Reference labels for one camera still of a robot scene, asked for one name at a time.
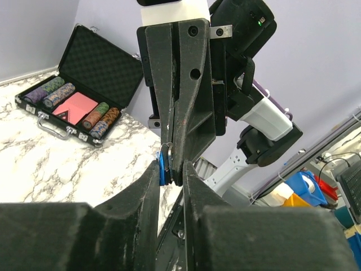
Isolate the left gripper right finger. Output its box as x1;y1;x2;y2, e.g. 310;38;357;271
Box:
183;161;358;270

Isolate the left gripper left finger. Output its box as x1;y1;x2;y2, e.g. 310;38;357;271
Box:
1;161;160;270

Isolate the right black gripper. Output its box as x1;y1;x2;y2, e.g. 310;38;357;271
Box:
137;19;232;186

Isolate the silver keyring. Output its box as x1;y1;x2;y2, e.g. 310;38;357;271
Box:
159;142;173;172

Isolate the blue key tag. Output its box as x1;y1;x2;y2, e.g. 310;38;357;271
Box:
157;151;171;186

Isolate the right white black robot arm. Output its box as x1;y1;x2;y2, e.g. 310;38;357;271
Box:
137;1;302;195

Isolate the black poker chip case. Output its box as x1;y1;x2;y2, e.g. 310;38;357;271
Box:
15;25;143;146

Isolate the orange brown chip stack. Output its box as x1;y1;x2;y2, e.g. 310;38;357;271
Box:
82;102;119;130

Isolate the yellow plastic bin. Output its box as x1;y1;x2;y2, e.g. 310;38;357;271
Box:
282;193;311;207

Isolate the blue white chip stack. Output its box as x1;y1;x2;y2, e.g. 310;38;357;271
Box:
90;121;109;139

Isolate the blue plastic bin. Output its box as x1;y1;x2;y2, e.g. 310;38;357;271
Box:
285;171;328;207

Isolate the red playing card deck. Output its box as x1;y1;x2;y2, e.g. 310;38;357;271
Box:
52;92;98;125

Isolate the red plastic bin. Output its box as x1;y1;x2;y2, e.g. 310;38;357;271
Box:
315;176;338;200

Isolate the green poker chip stack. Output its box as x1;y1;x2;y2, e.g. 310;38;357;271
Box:
41;76;65;94

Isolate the grey purple chip stack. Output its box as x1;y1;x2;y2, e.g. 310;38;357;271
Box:
43;82;76;108

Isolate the purple poker chip stack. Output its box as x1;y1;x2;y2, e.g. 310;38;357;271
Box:
24;87;48;103

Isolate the black computer keyboard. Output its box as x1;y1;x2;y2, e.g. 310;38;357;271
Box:
338;161;360;214

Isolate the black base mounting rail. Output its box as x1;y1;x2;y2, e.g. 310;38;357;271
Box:
155;191;186;271

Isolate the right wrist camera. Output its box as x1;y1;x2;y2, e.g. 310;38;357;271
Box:
138;0;210;26

